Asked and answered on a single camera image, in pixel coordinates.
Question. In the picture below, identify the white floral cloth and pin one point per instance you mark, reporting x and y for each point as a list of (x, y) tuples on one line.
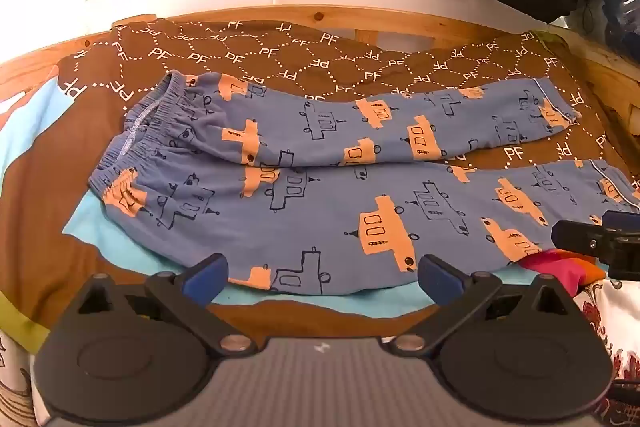
[(612, 322)]

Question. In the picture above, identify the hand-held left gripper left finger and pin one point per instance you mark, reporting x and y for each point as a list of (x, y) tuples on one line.
[(205, 279)]

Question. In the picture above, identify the wooden bed frame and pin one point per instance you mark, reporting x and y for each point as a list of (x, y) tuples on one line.
[(320, 14)]

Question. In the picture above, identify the pink orange cloth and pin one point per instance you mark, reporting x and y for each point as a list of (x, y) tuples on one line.
[(560, 267)]

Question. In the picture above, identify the blue plastic bag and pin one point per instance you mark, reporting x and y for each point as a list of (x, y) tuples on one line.
[(622, 2)]

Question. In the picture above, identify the brown patchwork printed blanket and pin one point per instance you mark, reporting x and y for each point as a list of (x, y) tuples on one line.
[(65, 167)]

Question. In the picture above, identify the blue printed pants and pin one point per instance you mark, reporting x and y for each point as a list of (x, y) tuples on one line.
[(320, 187)]

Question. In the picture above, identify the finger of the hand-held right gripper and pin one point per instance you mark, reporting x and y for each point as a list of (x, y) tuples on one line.
[(580, 238)]

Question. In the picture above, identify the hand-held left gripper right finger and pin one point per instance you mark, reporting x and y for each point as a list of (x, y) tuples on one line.
[(441, 281)]

